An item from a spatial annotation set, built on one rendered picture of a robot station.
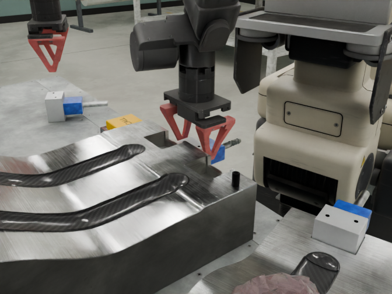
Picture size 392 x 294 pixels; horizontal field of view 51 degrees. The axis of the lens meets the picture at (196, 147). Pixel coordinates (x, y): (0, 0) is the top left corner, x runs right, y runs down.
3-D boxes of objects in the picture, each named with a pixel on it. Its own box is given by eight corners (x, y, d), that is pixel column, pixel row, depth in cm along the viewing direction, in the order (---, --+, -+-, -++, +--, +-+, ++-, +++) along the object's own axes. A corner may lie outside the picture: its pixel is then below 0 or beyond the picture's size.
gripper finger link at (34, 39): (33, 76, 83) (25, 28, 79) (38, 66, 89) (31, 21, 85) (68, 74, 84) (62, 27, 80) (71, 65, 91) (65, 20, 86)
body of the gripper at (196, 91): (200, 122, 62) (200, 74, 59) (162, 102, 70) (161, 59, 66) (232, 112, 66) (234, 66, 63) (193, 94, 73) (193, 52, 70)
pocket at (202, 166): (209, 177, 61) (209, 154, 59) (233, 192, 57) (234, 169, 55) (184, 186, 58) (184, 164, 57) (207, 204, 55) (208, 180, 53)
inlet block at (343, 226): (343, 203, 59) (350, 171, 57) (380, 216, 56) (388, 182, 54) (308, 255, 50) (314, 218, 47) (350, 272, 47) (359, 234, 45)
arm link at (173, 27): (234, 25, 54) (214, -21, 58) (149, 31, 50) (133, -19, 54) (212, 81, 64) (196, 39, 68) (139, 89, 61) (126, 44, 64)
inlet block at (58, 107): (108, 110, 98) (106, 88, 96) (108, 118, 94) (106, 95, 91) (51, 114, 96) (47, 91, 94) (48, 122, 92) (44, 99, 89)
